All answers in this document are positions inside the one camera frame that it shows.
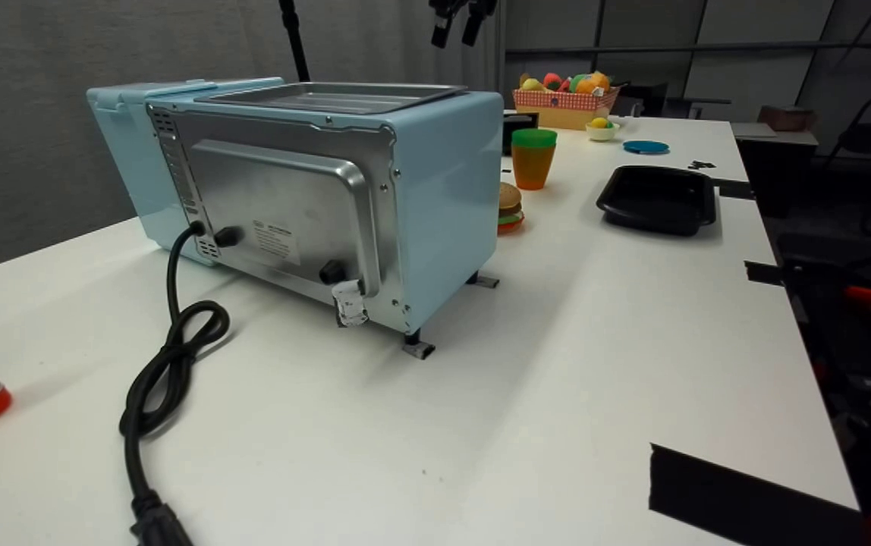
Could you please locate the light blue toaster oven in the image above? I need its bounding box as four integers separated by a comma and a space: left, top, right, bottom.
85, 73, 507, 361

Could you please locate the small bowl with yellow toy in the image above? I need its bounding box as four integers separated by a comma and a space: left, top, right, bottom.
582, 114, 626, 146

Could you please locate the black power cord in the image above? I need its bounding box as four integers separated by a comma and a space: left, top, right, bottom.
114, 221, 245, 546

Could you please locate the black tripod pole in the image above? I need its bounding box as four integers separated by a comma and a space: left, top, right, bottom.
275, 0, 312, 84

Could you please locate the black tape strip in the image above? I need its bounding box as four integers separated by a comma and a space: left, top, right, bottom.
742, 257, 795, 288
713, 179, 760, 201
646, 439, 871, 546

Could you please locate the pink fruit basket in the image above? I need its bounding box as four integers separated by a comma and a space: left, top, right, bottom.
510, 82, 621, 134

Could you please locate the toy burger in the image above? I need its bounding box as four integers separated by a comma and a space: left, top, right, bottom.
493, 181, 528, 238

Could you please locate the black ribbed tray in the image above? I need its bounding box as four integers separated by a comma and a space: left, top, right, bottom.
595, 165, 721, 240

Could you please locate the teal round disc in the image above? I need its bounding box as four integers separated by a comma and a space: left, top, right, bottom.
621, 138, 675, 157

